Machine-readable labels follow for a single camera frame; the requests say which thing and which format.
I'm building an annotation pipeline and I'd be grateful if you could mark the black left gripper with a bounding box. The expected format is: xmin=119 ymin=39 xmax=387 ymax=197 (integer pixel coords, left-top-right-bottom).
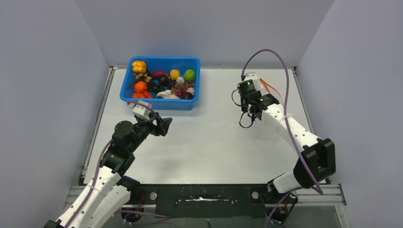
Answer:
xmin=128 ymin=113 xmax=172 ymax=153

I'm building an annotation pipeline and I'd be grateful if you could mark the yellow bumpy pepper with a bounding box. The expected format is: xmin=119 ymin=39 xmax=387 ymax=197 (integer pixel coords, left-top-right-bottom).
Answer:
xmin=132 ymin=60 xmax=147 ymax=74

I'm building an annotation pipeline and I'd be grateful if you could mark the clear zip top bag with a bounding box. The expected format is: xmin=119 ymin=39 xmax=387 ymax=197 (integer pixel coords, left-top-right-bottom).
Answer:
xmin=258 ymin=78 xmax=283 ymax=103

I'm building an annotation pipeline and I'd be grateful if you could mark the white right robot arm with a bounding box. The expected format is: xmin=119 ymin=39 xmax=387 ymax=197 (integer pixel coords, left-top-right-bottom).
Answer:
xmin=237 ymin=80 xmax=336 ymax=203

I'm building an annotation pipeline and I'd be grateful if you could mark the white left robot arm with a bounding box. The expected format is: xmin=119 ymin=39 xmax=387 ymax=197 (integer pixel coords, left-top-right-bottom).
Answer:
xmin=45 ymin=115 xmax=172 ymax=228

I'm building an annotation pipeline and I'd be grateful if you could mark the white mushroom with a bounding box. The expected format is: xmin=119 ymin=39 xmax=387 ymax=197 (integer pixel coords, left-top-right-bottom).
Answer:
xmin=156 ymin=90 xmax=180 ymax=99

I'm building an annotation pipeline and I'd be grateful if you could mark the red chili pepper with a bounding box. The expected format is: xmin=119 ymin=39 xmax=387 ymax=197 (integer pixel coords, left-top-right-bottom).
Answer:
xmin=142 ymin=90 xmax=153 ymax=99

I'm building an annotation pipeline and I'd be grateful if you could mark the dark purple passion fruit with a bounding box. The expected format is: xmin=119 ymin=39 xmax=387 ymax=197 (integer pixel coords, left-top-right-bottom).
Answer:
xmin=182 ymin=92 xmax=194 ymax=100

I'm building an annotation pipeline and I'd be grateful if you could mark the black grape bunch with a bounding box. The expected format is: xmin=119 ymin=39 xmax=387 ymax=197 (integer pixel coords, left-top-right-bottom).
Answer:
xmin=147 ymin=80 xmax=165 ymax=94

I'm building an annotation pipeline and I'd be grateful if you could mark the orange red bumpy pepper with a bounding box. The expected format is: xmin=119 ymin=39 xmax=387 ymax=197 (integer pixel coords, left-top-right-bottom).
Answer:
xmin=131 ymin=93 xmax=145 ymax=99

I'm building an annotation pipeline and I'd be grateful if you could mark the red grape bunch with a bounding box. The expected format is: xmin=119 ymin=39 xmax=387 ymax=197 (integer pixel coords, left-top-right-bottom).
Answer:
xmin=171 ymin=81 xmax=195 ymax=97

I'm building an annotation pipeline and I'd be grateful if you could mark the dark brown chestnut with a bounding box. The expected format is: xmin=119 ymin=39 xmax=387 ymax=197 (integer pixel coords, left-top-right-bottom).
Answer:
xmin=167 ymin=80 xmax=176 ymax=90

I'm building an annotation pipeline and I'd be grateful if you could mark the orange fruit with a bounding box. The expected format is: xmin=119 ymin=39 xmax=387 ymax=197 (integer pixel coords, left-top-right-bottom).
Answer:
xmin=134 ymin=81 xmax=148 ymax=94

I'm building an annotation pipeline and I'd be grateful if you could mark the small white garlic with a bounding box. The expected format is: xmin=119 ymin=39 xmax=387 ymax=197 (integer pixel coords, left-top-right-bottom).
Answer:
xmin=186 ymin=87 xmax=195 ymax=96

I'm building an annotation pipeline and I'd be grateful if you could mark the dark mangosteen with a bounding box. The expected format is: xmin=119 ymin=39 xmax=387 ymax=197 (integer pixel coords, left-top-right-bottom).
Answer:
xmin=158 ymin=74 xmax=170 ymax=87

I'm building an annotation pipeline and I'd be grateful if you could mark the white garlic bulb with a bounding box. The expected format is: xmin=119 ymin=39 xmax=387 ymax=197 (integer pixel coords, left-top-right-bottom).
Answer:
xmin=176 ymin=77 xmax=185 ymax=85

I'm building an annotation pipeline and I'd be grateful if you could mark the purple sweet potato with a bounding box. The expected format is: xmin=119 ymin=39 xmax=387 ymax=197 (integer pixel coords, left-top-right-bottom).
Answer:
xmin=151 ymin=70 xmax=169 ymax=79

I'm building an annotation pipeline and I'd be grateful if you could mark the yellow lemon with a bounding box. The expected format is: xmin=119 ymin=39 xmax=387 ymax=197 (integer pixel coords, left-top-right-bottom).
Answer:
xmin=170 ymin=69 xmax=181 ymax=81

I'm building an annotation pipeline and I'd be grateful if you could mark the green custard apple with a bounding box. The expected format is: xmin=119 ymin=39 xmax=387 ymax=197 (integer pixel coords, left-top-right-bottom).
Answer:
xmin=183 ymin=69 xmax=196 ymax=82

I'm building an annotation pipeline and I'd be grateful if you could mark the blue plastic bin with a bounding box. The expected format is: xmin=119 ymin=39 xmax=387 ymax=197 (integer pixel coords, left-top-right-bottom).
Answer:
xmin=120 ymin=56 xmax=201 ymax=110

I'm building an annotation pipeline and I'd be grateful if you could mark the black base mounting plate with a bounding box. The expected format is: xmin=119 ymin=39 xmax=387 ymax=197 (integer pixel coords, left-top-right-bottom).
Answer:
xmin=123 ymin=184 xmax=298 ymax=221

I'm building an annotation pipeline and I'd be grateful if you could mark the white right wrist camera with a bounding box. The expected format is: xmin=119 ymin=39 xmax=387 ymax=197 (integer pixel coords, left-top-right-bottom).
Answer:
xmin=242 ymin=72 xmax=259 ymax=84

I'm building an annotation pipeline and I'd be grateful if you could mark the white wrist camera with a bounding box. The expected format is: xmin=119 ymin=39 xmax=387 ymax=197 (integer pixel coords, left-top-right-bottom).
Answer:
xmin=242 ymin=72 xmax=259 ymax=84
xmin=129 ymin=101 xmax=152 ymax=120

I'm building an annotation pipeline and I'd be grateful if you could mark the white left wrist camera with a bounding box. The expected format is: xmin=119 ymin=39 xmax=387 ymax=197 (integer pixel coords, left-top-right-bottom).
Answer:
xmin=129 ymin=101 xmax=152 ymax=120

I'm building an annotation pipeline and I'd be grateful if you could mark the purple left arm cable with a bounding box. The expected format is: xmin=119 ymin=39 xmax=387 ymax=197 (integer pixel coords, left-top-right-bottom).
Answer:
xmin=63 ymin=100 xmax=171 ymax=228

